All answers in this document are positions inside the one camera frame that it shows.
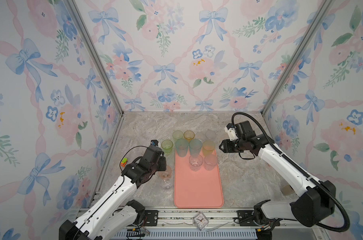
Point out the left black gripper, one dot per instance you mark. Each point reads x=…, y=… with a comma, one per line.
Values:
x=162, y=160

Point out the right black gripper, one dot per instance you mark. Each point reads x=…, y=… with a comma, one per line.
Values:
x=226, y=146

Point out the yellow green cup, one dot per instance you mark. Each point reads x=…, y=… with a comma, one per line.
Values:
x=208, y=147

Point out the clear pinkish cup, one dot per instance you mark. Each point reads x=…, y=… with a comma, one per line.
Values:
x=210, y=162

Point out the teal textured cup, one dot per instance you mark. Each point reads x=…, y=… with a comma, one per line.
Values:
x=195, y=146
x=182, y=146

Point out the clear glass column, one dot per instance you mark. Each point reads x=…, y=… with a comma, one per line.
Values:
x=195, y=162

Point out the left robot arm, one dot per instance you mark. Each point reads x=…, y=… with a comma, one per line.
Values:
x=115, y=210

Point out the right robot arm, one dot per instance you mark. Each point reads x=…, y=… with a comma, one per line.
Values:
x=313, y=203

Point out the pink rectangular tray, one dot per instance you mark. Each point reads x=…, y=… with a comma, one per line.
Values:
x=196, y=189

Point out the pink tinted glass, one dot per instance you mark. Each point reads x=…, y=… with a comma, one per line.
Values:
x=165, y=174

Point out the bright green glass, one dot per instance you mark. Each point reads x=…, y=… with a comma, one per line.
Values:
x=167, y=146

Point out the clear textured cup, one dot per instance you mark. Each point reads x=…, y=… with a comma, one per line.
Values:
x=210, y=135

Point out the small clear glass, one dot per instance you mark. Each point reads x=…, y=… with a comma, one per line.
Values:
x=167, y=184

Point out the clear frosted cup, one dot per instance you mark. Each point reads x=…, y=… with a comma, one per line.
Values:
x=200, y=136

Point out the orange green toy block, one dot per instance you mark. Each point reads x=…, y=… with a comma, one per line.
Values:
x=123, y=162

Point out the light green textured cup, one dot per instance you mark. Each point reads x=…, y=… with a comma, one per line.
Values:
x=177, y=135

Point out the amber yellow cup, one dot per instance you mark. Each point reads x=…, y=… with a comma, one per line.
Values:
x=189, y=135

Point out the small white clock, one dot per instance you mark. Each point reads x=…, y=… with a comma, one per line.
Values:
x=200, y=221

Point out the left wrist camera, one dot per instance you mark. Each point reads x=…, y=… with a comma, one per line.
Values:
x=154, y=143

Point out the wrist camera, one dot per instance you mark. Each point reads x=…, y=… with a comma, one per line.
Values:
x=154, y=143
x=241, y=130

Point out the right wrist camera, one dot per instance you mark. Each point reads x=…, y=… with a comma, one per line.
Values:
x=241, y=130

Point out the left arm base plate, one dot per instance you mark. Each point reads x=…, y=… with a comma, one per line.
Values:
x=147, y=218

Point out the aluminium front rail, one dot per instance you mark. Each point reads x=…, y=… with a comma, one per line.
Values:
x=190, y=224

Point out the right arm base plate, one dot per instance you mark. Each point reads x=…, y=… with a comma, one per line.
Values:
x=248, y=218

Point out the right corner aluminium post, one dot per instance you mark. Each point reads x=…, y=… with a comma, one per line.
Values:
x=309, y=33

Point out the corner aluminium post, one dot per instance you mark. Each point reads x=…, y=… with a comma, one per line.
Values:
x=309, y=33
x=79, y=23

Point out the left corner aluminium post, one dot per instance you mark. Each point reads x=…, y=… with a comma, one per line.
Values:
x=79, y=23

